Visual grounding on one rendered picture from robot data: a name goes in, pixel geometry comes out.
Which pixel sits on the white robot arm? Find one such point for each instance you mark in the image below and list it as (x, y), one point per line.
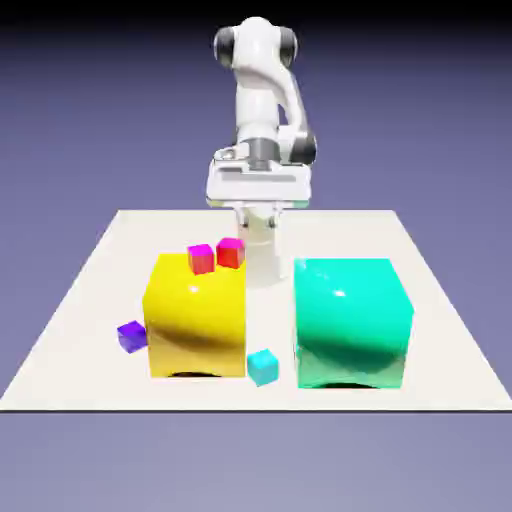
(256, 60)

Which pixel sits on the small purple cube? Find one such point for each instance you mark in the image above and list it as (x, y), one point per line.
(132, 336)

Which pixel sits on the small red cube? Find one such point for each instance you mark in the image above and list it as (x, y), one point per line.
(201, 260)
(230, 254)

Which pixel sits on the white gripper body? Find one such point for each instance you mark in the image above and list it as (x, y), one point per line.
(260, 188)

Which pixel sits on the small cyan cube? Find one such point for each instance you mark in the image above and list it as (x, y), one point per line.
(262, 367)

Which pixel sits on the large teal box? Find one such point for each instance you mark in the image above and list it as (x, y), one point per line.
(352, 320)

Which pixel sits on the large yellow box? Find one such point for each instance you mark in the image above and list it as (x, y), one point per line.
(196, 316)

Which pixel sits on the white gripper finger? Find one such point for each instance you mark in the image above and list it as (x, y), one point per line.
(272, 216)
(241, 218)

